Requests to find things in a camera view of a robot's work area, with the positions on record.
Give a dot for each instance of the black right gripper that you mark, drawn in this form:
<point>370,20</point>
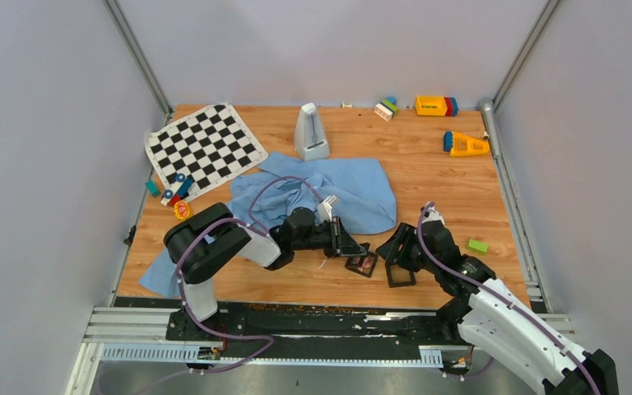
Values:
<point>389,252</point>

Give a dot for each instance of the black white checkerboard mat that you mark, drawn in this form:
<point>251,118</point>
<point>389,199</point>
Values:
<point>210,146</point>

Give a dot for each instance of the small green block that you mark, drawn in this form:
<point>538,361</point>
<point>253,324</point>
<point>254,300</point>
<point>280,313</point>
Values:
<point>477,246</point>

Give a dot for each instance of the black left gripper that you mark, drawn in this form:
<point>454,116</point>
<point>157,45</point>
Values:
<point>341,243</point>

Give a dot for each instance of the yellow round toy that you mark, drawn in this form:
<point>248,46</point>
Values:
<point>182,210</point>

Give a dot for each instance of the gold leaf brooch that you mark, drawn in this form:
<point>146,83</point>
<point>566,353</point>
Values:
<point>365,265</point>

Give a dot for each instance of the white green blue blocks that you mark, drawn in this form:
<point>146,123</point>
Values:
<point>387,108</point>

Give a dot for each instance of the grey pipe in corner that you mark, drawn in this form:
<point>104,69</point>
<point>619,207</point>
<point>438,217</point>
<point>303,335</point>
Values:
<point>487,109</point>

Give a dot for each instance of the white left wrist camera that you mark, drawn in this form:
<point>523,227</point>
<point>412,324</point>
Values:
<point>325,208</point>

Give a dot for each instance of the teal small block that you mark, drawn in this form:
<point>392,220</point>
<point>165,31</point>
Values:
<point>152,188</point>

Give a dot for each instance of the yellow blue toy wedge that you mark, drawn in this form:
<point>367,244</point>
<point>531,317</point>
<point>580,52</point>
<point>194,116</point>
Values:
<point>457,144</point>

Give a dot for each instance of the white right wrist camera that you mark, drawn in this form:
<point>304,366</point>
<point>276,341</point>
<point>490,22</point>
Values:
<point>431,214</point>

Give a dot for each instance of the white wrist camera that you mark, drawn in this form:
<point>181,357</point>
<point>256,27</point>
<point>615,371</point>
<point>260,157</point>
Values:
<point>325,208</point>
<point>431,214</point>

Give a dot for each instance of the black square frame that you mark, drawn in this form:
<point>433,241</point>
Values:
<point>398,276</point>
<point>352,261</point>

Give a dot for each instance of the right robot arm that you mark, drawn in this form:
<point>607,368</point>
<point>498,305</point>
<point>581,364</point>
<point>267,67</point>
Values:
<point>484,312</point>

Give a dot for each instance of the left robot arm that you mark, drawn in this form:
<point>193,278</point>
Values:
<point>203,244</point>

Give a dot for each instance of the light blue shirt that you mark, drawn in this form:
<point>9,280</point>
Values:
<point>367,205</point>

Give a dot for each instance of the white metronome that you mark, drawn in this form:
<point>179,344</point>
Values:
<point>310,140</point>

